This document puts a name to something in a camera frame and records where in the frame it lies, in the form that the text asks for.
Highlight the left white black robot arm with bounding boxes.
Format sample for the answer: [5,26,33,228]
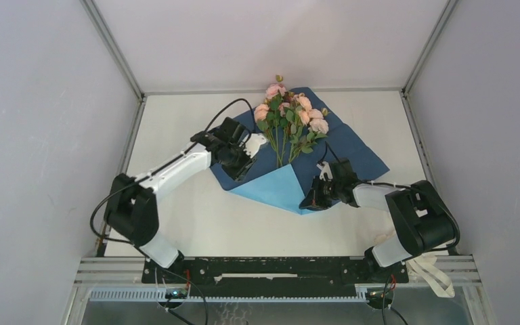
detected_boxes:
[104,118,267,282]

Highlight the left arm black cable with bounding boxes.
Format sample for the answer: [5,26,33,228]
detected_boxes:
[89,97,257,245]

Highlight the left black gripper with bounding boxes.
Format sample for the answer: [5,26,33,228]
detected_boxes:
[221,143,259,183]

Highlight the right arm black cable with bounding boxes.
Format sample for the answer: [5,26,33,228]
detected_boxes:
[316,141,461,252]

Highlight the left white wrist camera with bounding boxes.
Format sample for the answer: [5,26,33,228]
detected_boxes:
[244,133,268,158]

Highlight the cream ribbon strap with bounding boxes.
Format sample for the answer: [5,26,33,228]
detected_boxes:
[373,228,456,299]

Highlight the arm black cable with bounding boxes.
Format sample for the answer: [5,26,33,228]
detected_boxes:
[316,141,461,252]
[89,97,257,245]

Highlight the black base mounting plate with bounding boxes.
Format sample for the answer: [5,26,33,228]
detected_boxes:
[141,257,409,299]

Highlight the blue wrapping paper sheet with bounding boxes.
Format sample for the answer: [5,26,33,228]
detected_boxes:
[211,111,389,215]

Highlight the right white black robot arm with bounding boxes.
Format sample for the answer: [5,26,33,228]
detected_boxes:
[299,158,460,282]

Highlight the aluminium front frame rail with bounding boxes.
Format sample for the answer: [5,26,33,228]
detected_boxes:
[75,255,483,286]

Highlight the white slotted cable duct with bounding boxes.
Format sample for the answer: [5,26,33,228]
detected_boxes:
[89,288,369,303]

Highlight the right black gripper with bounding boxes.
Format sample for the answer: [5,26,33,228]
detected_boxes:
[300,174,343,208]

